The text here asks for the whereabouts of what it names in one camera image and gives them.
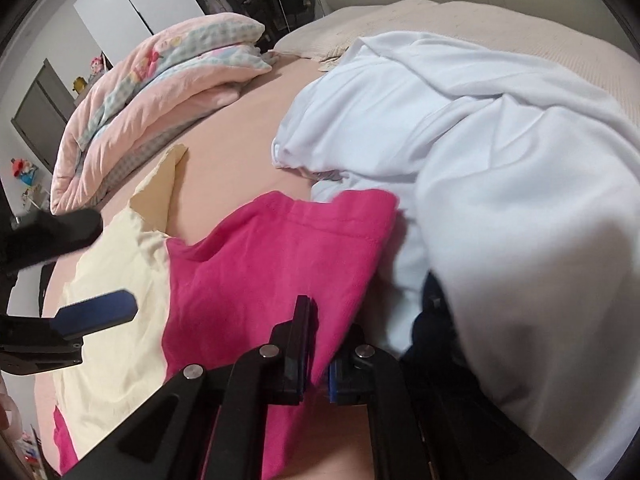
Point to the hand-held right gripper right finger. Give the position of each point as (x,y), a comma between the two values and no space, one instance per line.
(336,385)

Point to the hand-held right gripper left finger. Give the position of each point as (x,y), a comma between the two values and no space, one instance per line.
(294,360)

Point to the white wardrobe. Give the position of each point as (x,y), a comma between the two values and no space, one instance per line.
(135,10)

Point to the cream and pink shirt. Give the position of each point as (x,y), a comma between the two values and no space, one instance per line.
(270,270)

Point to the folded pink quilt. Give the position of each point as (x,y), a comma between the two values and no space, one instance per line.
(150,90)

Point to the grey door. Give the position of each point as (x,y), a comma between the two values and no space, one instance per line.
(40,115)

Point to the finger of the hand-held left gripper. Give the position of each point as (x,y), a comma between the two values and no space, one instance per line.
(50,237)
(100,312)

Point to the white garment with navy trim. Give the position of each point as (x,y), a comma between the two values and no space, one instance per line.
(500,200)

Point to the pale textured pillow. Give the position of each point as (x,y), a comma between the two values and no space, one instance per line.
(500,25)

